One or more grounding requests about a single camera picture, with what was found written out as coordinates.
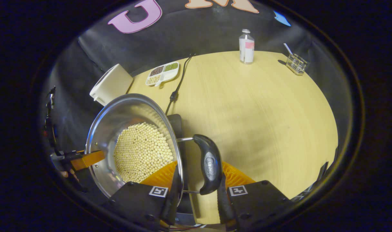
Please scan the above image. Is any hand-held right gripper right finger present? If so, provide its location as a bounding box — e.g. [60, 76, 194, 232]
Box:
[216, 161, 293, 231]

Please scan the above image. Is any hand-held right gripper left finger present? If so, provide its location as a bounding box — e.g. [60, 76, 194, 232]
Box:
[101, 160, 183, 231]

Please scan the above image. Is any pile of yellow soybeans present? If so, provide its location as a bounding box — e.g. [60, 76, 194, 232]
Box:
[113, 122, 174, 183]

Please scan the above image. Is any stainless steel pot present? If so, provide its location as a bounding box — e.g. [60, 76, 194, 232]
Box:
[85, 93, 223, 198]

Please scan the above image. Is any black induction cooktop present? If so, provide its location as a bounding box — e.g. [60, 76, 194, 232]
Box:
[167, 114, 197, 226]

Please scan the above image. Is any cream plastic box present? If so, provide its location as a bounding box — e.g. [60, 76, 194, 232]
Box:
[89, 63, 134, 107]

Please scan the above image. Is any white divided bean dish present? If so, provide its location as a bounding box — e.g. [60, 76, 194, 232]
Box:
[145, 61, 180, 87]

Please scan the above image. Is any clear bottle with pink label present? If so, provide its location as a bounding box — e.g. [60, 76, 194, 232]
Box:
[239, 29, 255, 64]

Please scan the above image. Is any black power cable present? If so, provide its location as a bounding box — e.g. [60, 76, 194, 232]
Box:
[165, 53, 195, 115]

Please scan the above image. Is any wire mesh holder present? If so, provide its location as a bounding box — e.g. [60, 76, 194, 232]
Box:
[286, 53, 309, 76]

